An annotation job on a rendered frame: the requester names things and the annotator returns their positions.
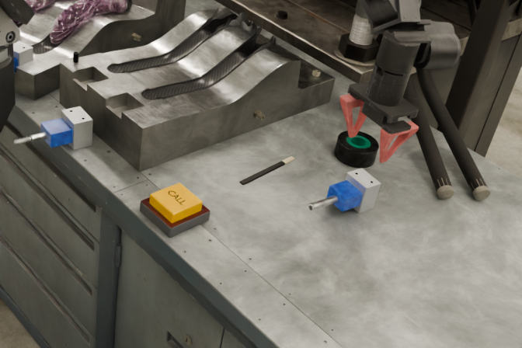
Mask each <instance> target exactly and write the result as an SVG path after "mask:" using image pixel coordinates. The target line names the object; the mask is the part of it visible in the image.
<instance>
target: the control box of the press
mask: <svg viewBox="0 0 522 348"><path fill-rule="evenodd" d="M517 1H519V0H482V1H481V4H480V6H479V8H478V12H477V10H476V6H475V0H467V2H468V10H469V14H470V19H471V25H472V30H471V32H470V35H469V38H468V41H467V43H466V46H465V50H464V53H463V54H462V57H461V61H460V64H459V66H458V69H457V72H456V75H455V77H454V81H453V84H452V86H451V90H450V92H449V95H448V97H447V101H446V103H445V106H446V108H447V111H448V113H449V114H450V115H451V118H452V120H453V121H454V124H455V126H456V128H457V129H458V132H459V133H460V135H461V137H462V139H463V140H464V139H465V135H466V133H467V131H468V127H469V125H470V123H471V121H472V117H473V115H474V112H475V109H476V106H477V104H478V102H479V98H480V96H481V94H482V90H483V88H484V86H485V82H486V80H487V78H488V75H489V72H490V69H491V67H492V63H493V62H494V59H495V57H496V53H497V51H498V49H499V46H500V43H501V40H502V38H503V34H504V33H505V30H506V27H507V24H508V22H509V20H510V17H511V14H512V11H513V8H514V6H515V4H516V2H517Z"/></svg>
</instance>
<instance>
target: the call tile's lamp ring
mask: <svg viewBox="0 0 522 348"><path fill-rule="evenodd" d="M148 201H150V197H149V198H147V199H144V200H142V201H141V202H142V203H143V204H144V205H145V206H147V207H148V208H149V209H150V210H151V211H152V212H153V213H155V214H156V215H157V216H158V217H159V218H160V219H161V220H163V221H164V222H165V223H166V224H167V225H168V226H169V227H170V228H173V227H175V226H177V225H179V224H182V223H184V222H186V221H189V220H191V219H193V218H196V217H198V216H200V215H202V214H205V213H207V212H208V211H210V210H209V209H207V208H206V207H205V206H204V205H203V204H202V208H203V210H202V211H200V212H197V213H195V214H193V215H190V216H189V217H185V218H184V219H182V220H180V221H177V222H175V223H170V222H169V221H168V220H167V219H166V218H165V217H164V216H162V215H161V214H160V213H159V212H158V211H157V210H156V209H154V208H153V206H152V205H150V203H148Z"/></svg>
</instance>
